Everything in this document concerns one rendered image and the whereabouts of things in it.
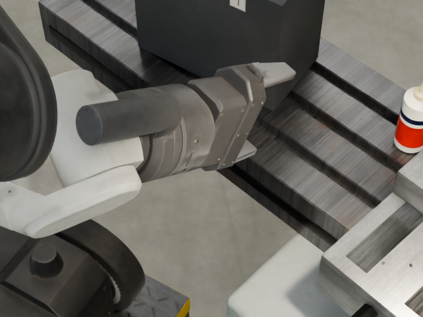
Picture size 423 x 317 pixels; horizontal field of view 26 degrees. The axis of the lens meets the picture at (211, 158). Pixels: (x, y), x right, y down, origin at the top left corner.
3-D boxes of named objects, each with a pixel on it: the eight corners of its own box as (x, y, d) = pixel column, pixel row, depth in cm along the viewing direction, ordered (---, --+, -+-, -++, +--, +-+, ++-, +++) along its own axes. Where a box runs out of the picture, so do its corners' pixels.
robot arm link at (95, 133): (144, 194, 90) (51, 218, 82) (101, 98, 92) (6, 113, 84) (214, 143, 82) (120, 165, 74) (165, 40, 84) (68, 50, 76)
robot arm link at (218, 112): (237, 189, 98) (157, 212, 89) (181, 134, 102) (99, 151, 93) (286, 94, 91) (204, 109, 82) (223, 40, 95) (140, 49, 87)
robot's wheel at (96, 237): (41, 276, 164) (24, 212, 149) (58, 256, 167) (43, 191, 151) (134, 328, 158) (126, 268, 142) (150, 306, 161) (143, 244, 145)
